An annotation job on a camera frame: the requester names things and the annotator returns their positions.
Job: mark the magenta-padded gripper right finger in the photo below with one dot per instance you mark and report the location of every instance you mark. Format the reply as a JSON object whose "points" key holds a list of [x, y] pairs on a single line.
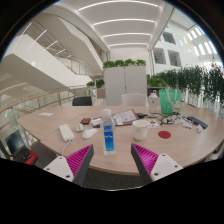
{"points": [[165, 165]]}

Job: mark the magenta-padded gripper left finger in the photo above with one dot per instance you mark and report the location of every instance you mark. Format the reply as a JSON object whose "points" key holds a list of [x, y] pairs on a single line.
{"points": [[56, 166]]}

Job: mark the clear blue-labelled water bottle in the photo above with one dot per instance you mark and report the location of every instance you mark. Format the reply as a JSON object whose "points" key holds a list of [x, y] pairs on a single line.
{"points": [[108, 138]]}

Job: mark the flat round red coaster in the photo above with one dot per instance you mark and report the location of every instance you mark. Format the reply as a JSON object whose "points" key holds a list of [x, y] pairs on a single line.
{"points": [[164, 134]]}

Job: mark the red and black chair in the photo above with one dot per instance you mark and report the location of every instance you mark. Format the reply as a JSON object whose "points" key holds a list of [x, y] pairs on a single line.
{"points": [[21, 151]]}

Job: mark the white paper-look mug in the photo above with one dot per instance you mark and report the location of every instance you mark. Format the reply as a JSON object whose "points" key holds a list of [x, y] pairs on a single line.
{"points": [[140, 130]]}

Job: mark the colourful sticker card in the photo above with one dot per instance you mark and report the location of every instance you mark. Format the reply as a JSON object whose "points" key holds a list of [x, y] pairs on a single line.
{"points": [[153, 123]]}

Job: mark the small white rounded gadget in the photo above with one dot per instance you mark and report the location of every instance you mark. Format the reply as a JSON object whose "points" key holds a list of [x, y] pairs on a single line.
{"points": [[79, 127]]}

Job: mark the small white box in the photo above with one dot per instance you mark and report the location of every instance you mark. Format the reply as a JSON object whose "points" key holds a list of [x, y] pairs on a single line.
{"points": [[187, 125]]}

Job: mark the clear plastic wrapper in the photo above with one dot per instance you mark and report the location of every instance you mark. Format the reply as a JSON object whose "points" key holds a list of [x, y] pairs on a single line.
{"points": [[200, 128]]}

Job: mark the white paper sheet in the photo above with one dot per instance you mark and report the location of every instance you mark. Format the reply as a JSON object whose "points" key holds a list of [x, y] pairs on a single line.
{"points": [[46, 114]]}

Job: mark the small red-black device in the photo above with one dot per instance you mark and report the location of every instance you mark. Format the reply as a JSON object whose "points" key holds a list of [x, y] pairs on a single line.
{"points": [[85, 121]]}

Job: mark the brown clipboard with papers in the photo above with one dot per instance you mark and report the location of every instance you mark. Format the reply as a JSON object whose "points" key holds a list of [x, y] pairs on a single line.
{"points": [[125, 117]]}

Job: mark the green tote bag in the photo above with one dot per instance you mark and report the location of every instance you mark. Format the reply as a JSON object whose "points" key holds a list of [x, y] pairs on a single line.
{"points": [[168, 101]]}

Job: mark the clear shaker bottle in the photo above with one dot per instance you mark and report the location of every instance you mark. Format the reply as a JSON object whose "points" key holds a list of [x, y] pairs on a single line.
{"points": [[153, 102]]}

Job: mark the black office chair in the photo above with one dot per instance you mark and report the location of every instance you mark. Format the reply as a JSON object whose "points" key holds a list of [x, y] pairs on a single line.
{"points": [[82, 101]]}

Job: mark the white office chair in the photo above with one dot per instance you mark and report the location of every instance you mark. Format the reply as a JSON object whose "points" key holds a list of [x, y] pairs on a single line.
{"points": [[134, 99]]}

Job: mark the white cabinet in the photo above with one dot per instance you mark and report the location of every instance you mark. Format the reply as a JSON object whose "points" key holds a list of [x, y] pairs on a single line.
{"points": [[125, 85]]}

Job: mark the green hedge plant row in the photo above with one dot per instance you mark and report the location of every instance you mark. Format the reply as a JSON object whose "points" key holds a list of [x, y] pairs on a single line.
{"points": [[196, 80]]}

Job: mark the potted green plants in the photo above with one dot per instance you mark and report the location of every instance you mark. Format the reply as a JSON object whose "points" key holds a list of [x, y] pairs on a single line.
{"points": [[99, 83]]}

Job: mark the green plants atop cabinet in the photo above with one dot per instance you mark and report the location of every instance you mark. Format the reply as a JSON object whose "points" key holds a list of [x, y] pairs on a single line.
{"points": [[124, 63]]}

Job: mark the ceiling light strips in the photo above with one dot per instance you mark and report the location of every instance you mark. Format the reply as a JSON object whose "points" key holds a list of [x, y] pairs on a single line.
{"points": [[123, 20]]}

